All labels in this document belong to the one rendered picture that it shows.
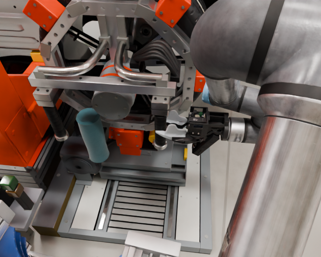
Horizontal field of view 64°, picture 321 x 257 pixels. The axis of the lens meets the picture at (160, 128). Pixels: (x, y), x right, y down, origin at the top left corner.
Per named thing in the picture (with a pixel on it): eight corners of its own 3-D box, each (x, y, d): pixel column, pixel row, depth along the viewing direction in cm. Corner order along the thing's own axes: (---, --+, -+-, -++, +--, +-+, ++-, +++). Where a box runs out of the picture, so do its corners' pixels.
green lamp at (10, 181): (19, 181, 91) (15, 175, 88) (14, 191, 88) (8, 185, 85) (8, 180, 91) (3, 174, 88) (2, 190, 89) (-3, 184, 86)
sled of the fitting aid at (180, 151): (187, 139, 173) (188, 130, 166) (185, 187, 149) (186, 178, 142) (114, 134, 177) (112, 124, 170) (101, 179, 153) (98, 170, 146)
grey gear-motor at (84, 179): (118, 136, 176) (111, 97, 150) (103, 191, 148) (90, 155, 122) (92, 134, 177) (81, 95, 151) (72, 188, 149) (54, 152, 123)
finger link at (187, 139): (171, 128, 78) (199, 127, 78) (170, 132, 79) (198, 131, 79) (172, 140, 75) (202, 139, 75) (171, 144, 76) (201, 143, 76)
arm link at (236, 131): (237, 129, 82) (239, 149, 76) (222, 128, 82) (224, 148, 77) (243, 112, 76) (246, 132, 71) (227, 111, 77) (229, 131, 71)
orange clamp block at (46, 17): (67, 8, 83) (41, -14, 79) (58, 19, 78) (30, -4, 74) (56, 22, 87) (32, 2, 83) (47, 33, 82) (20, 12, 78)
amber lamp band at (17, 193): (25, 188, 95) (20, 182, 92) (20, 198, 92) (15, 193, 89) (14, 187, 95) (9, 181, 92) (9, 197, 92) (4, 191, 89)
